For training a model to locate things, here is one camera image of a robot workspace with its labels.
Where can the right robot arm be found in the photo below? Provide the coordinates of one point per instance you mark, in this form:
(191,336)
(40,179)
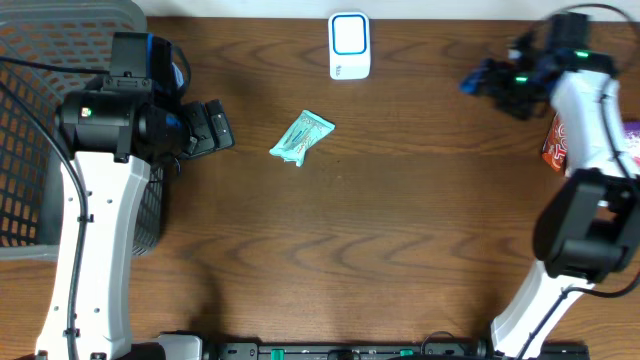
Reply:
(590,229)

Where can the orange brown snack bag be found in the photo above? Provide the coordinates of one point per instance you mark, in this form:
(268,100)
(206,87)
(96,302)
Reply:
(555,149)

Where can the grey plastic mesh basket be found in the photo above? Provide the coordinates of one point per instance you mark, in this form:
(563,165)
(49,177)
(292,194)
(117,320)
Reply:
(49,48)

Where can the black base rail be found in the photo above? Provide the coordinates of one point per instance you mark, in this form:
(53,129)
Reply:
(432,350)

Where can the red purple pad package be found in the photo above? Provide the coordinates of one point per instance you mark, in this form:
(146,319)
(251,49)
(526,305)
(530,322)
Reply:
(632,138)

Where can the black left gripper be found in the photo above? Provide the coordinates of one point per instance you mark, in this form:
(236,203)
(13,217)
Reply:
(201,129)

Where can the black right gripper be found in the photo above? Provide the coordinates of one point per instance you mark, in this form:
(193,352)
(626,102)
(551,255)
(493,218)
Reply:
(495,80)

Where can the teal snack wrapper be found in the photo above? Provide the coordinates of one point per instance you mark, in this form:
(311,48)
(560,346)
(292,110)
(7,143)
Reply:
(303,134)

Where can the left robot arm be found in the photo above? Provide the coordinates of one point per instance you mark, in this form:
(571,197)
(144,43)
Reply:
(112,136)

